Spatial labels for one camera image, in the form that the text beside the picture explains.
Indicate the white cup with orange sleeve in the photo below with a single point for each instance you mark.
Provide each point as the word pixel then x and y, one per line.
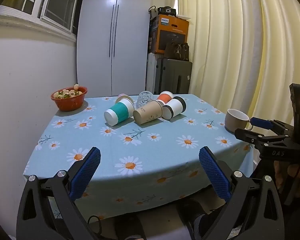
pixel 164 97

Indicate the brown handbag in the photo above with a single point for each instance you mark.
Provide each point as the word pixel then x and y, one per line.
pixel 177 51

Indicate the person's right hand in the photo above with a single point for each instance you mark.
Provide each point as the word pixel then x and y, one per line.
pixel 293 171

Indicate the person's right foot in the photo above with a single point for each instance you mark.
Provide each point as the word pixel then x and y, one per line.
pixel 197 217

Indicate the dark grey suitcase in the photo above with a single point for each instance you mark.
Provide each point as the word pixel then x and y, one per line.
pixel 173 76

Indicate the beige ceramic mug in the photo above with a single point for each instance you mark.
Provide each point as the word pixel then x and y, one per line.
pixel 236 121

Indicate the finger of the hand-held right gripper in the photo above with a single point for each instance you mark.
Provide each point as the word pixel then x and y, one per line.
pixel 261 123
pixel 247 135

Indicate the pale pink cup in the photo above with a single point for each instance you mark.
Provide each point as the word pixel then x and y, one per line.
pixel 123 97

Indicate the black camera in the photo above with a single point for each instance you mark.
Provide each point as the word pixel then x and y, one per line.
pixel 167 10

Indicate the white framed window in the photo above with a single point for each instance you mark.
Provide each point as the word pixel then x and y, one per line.
pixel 57 2

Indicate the red plastic bowl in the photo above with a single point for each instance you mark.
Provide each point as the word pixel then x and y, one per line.
pixel 70 103

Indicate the white cup with black rim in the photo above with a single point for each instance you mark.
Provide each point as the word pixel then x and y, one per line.
pixel 175 107

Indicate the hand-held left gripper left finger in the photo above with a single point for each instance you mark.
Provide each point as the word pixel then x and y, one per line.
pixel 86 173

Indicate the orange and black cardboard box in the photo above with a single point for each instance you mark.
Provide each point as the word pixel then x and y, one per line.
pixel 171 33

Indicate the white cup with teal sleeve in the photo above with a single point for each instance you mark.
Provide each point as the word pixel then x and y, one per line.
pixel 118 115

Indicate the white wardrobe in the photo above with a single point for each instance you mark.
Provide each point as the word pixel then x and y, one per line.
pixel 130 37

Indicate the clear glass cup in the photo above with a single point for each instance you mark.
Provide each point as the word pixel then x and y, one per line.
pixel 144 98

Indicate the pile of pale fruits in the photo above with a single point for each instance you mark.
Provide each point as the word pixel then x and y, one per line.
pixel 67 93

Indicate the brown paper cup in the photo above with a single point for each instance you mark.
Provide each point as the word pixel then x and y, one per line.
pixel 147 113

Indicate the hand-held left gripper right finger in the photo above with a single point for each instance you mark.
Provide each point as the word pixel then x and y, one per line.
pixel 215 175

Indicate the cream curtain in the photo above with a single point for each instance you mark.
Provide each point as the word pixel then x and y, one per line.
pixel 240 42

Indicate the blue daisy tablecloth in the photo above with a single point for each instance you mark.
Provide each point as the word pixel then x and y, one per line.
pixel 150 152

